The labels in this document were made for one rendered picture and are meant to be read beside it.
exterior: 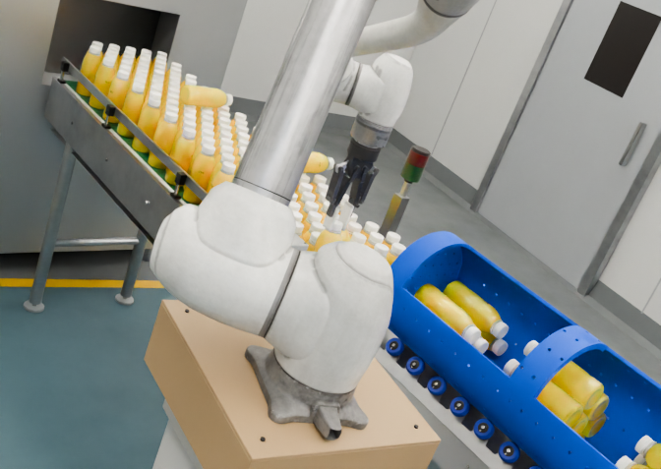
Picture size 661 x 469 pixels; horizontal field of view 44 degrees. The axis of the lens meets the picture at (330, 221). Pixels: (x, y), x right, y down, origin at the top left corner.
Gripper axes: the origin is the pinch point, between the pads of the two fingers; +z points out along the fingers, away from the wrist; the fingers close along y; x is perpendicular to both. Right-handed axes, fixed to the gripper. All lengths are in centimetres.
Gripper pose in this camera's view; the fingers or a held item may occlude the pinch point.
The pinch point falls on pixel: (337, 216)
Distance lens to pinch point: 200.4
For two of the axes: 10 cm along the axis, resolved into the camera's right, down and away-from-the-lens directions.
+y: 7.4, 0.0, 6.8
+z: -3.3, 8.7, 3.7
